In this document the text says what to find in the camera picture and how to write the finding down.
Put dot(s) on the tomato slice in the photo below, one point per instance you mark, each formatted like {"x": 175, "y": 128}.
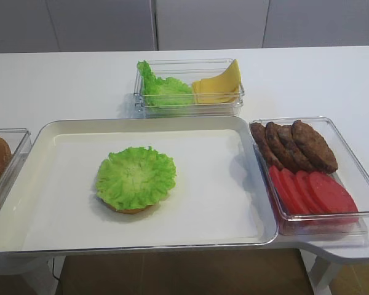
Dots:
{"x": 301, "y": 183}
{"x": 296, "y": 203}
{"x": 284, "y": 196}
{"x": 330, "y": 195}

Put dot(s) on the green lettuce leaf on bun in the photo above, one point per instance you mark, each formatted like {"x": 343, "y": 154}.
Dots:
{"x": 135, "y": 174}

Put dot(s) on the green lettuce leaves in container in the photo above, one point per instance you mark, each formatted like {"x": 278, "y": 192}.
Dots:
{"x": 161, "y": 92}

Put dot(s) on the clear lettuce cheese container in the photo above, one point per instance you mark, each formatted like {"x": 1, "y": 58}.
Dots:
{"x": 188, "y": 71}

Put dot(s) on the yellow cheese slices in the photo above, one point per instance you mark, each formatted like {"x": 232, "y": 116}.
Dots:
{"x": 223, "y": 88}

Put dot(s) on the white parchment paper sheet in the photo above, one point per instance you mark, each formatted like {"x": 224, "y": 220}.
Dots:
{"x": 208, "y": 203}

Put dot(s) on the bottom bun half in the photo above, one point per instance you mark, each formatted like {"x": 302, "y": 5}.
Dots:
{"x": 133, "y": 207}

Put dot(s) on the brown patty far left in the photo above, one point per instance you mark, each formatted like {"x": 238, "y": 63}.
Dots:
{"x": 258, "y": 133}

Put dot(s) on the brown patty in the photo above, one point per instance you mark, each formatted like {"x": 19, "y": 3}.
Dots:
{"x": 313, "y": 145}
{"x": 278, "y": 148}
{"x": 286, "y": 138}
{"x": 258, "y": 133}

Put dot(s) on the brown patty front right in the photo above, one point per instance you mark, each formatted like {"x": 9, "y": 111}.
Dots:
{"x": 313, "y": 145}

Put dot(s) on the clear bun container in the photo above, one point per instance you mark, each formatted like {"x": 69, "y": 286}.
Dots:
{"x": 19, "y": 142}

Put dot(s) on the white metal serving tray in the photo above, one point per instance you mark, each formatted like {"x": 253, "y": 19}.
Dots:
{"x": 19, "y": 207}

